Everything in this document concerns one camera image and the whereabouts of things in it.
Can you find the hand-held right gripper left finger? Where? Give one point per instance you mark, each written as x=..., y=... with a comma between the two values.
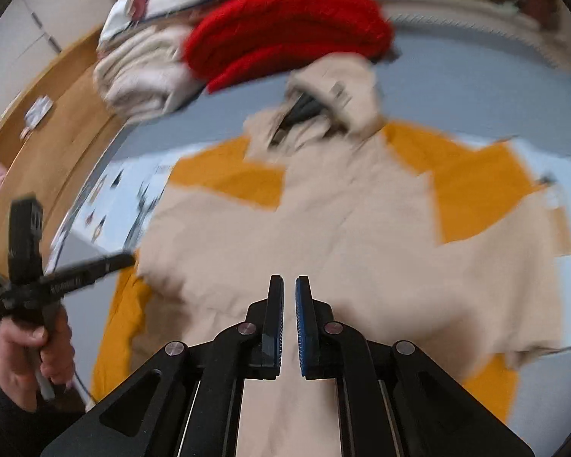
x=272, y=314

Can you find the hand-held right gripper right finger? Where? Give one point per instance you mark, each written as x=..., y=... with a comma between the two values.
x=303, y=323

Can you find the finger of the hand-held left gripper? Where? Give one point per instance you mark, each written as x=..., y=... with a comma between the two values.
x=88, y=273

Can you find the beige hooded jacket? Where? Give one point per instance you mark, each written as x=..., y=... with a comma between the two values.
x=338, y=228

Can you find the person's left forearm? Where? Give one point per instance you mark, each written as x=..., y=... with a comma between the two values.
x=14, y=428

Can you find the person's left hand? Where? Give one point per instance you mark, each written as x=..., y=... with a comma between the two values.
x=14, y=357

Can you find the small white card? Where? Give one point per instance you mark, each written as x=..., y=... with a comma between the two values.
x=38, y=110

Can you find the cream folded garment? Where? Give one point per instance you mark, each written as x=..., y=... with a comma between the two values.
x=142, y=76

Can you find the white cabinet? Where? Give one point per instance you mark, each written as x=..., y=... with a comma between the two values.
x=33, y=19

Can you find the red knit sweater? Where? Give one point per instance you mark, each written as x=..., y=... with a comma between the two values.
x=285, y=24

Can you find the ribbed grey mattress edge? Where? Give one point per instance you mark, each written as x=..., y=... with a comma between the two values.
x=480, y=14

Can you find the wooden bed frame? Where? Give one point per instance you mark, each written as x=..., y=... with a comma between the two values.
x=52, y=162

